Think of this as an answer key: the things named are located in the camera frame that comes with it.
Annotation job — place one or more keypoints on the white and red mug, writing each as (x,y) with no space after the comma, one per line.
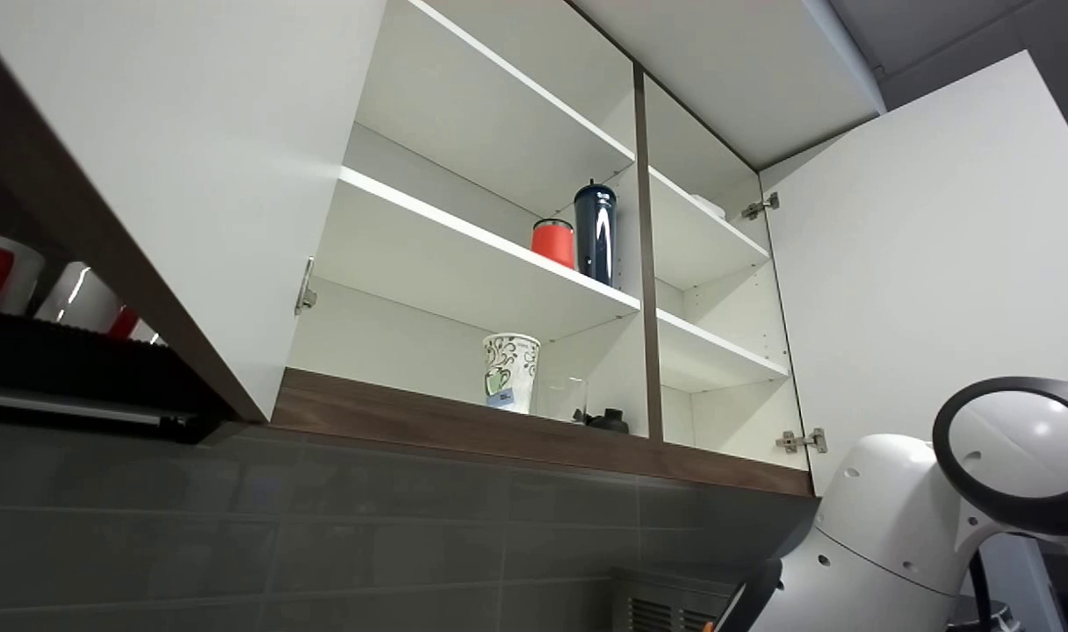
(88,305)
(7,276)

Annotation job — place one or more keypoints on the small black object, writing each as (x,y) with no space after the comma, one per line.
(603,419)

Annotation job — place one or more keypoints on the black shelf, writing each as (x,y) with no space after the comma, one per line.
(77,372)

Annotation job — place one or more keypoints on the white cabinet door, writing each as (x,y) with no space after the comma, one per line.
(185,151)
(909,233)

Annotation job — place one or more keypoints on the red cup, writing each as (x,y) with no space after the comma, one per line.
(553,239)

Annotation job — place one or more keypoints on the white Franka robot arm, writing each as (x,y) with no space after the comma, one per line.
(888,527)

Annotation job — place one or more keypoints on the metal cabinet door hinge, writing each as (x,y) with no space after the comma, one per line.
(802,441)
(308,288)
(759,204)

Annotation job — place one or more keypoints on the white wall cabinet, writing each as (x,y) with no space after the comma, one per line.
(442,269)

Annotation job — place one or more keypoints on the printed white paper cup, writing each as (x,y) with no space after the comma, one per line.
(509,372)

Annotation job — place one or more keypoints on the dark blue tumbler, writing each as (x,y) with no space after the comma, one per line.
(595,233)

